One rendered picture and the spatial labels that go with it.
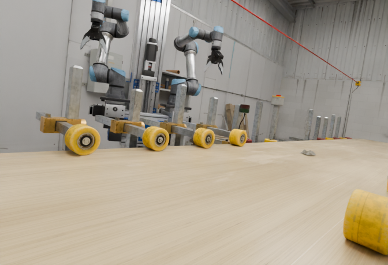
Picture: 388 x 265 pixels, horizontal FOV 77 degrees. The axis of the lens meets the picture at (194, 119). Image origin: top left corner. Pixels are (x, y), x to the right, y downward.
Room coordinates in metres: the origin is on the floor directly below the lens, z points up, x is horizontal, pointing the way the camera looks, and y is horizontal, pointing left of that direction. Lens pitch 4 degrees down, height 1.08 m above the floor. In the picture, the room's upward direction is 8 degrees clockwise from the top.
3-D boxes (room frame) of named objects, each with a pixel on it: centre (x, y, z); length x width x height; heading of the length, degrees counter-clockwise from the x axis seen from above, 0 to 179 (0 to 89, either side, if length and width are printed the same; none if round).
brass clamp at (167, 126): (1.20, 0.10, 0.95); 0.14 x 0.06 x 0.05; 135
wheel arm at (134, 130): (1.02, 0.30, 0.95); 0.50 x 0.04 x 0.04; 45
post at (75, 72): (0.86, 0.43, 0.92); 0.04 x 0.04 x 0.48; 45
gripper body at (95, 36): (1.57, 0.70, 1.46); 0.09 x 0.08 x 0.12; 20
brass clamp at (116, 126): (1.02, 0.27, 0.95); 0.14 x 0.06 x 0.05; 135
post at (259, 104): (1.74, -0.45, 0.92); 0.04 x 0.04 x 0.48; 45
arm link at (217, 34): (1.86, -0.09, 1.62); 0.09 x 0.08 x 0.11; 27
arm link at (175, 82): (2.09, 0.17, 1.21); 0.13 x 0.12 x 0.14; 117
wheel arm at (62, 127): (0.84, 0.47, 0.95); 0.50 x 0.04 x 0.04; 45
